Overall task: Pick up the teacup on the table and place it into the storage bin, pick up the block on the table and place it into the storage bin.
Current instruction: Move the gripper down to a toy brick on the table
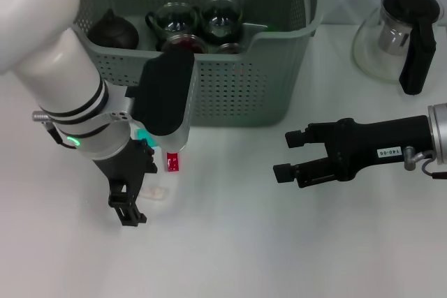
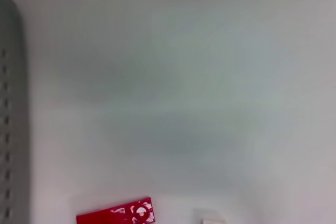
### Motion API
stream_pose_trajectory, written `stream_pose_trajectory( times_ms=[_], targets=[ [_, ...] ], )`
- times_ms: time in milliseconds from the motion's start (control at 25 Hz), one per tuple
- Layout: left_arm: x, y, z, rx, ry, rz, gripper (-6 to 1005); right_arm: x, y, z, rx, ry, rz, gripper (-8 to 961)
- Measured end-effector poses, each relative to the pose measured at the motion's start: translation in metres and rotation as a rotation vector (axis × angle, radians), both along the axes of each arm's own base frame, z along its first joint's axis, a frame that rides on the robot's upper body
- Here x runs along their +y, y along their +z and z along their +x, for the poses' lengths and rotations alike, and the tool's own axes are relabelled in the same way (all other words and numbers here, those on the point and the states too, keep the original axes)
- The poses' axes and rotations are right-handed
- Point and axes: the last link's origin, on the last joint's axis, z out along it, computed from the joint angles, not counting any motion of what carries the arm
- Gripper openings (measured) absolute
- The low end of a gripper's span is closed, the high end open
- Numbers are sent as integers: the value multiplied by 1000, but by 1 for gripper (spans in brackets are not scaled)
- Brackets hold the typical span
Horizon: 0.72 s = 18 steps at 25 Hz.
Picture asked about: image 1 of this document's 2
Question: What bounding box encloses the grey perforated storage bin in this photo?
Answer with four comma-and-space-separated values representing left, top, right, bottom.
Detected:
71, 0, 324, 128

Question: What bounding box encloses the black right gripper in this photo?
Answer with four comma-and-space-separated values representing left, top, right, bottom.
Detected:
272, 114, 434, 189

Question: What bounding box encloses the glass teapot with black handle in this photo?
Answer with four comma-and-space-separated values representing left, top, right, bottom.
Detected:
351, 0, 444, 96

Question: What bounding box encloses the white toy brick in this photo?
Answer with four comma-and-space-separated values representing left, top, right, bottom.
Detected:
140, 186, 170, 202

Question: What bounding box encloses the left gripper cable with connector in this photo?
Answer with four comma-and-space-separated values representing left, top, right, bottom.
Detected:
31, 110, 71, 148

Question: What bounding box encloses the glass teacup with black base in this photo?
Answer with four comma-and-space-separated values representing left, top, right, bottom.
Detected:
216, 42, 246, 55
145, 2, 200, 36
156, 32, 210, 54
199, 0, 244, 44

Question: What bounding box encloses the black ceramic teapot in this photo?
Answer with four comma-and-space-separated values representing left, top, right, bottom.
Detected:
87, 8, 140, 50

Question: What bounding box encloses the gripper cable with connector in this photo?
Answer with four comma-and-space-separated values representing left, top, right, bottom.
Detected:
403, 145, 447, 180
31, 110, 71, 148

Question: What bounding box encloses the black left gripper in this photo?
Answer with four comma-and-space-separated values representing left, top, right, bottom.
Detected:
91, 137, 159, 228

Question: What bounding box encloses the right gripper cable with connector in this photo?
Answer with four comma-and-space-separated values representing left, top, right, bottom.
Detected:
403, 145, 447, 180

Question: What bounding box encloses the dark red toy brick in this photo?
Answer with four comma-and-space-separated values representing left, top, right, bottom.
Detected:
163, 151, 182, 172

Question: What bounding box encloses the teal toy brick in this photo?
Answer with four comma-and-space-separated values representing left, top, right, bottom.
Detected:
135, 129, 160, 149

